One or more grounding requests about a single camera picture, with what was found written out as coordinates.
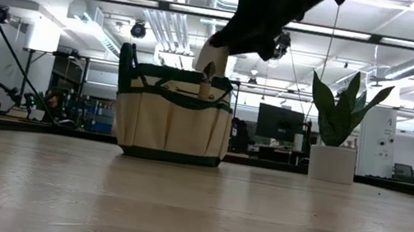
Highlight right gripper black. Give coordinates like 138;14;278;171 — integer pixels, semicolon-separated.
207;0;313;67

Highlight wooden-handled metal trowel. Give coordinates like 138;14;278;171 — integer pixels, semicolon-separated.
197;59;219;101

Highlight cream and green gardening bag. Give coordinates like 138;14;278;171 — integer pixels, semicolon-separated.
104;41;244;173

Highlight black ceiling spotlight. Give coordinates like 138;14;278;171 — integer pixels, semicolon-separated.
272;30;294;62
0;4;12;26
128;18;149;40

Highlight black computer monitor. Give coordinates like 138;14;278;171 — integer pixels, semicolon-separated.
254;102;307;145

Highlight snake plant in white pot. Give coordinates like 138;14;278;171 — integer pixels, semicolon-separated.
295;64;397;191

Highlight white pillar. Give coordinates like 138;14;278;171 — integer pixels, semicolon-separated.
353;104;403;180

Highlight small dark laptop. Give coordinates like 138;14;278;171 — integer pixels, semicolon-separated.
391;161;414;183

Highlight black aluminium rig frame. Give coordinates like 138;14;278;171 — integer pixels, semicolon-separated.
0;0;414;201

